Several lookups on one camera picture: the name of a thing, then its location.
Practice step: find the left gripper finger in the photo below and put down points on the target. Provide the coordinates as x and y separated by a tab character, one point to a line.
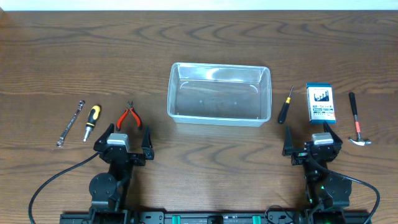
147	146
101	144

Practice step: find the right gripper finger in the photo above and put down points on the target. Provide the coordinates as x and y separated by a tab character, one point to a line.
334	136
288	147

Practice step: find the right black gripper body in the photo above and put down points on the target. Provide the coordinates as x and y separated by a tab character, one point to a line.
299	157

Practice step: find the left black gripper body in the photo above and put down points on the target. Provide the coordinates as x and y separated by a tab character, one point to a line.
136	161

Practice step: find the stubby yellow black screwdriver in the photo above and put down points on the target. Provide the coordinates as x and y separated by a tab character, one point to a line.
92	119

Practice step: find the small black yellow screwdriver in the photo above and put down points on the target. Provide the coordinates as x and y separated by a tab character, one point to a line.
283	113

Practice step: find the silver ratchet wrench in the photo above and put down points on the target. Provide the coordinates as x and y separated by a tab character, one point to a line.
61	140

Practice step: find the blue white screw box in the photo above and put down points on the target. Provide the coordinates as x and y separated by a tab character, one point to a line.
320	103

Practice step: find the clear plastic container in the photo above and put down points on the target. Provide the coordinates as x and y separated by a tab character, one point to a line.
219	94

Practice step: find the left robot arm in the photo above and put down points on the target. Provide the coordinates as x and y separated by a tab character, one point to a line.
109	189

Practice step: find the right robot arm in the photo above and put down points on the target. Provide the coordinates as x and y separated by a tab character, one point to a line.
327	193

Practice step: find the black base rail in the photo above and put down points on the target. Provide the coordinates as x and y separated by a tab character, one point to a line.
277	217

